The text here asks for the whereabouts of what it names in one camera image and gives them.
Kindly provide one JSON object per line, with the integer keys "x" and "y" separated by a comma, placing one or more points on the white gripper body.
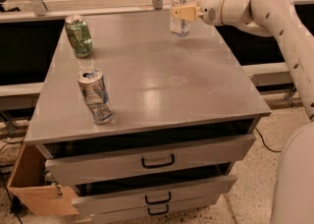
{"x": 211, "y": 9}

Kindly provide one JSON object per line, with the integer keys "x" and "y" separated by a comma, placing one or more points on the clear plastic water bottle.
{"x": 180, "y": 3}

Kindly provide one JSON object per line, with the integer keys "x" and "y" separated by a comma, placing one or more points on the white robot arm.
{"x": 293, "y": 198}

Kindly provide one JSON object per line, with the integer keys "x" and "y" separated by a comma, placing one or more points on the green soda can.
{"x": 78, "y": 35}

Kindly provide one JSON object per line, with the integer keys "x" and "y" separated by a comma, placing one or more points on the crushed silver redbull can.
{"x": 95, "y": 95}

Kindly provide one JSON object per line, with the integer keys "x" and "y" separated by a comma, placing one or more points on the grey drawer cabinet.
{"x": 162, "y": 89}

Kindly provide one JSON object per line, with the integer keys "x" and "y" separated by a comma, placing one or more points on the top grey drawer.
{"x": 106, "y": 166}

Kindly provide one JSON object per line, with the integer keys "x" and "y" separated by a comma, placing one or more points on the grey drawer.
{"x": 106, "y": 166}
{"x": 106, "y": 203}
{"x": 152, "y": 211}

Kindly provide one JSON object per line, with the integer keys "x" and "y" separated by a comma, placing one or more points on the middle grey drawer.
{"x": 106, "y": 203}

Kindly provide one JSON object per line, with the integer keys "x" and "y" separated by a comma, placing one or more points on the bottom grey drawer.
{"x": 152, "y": 211}

